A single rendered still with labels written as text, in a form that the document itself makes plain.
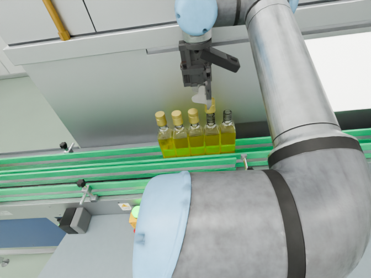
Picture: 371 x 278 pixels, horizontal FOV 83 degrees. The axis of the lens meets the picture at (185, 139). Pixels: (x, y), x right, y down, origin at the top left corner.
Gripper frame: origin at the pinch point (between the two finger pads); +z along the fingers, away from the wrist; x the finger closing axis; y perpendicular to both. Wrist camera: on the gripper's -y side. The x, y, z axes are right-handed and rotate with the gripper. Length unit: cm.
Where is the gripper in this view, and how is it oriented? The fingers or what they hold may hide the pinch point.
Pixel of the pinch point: (209, 102)
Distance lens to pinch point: 69.7
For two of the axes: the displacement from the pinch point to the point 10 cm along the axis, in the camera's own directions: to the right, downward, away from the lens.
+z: 1.3, 7.0, 7.0
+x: -0.2, 7.1, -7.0
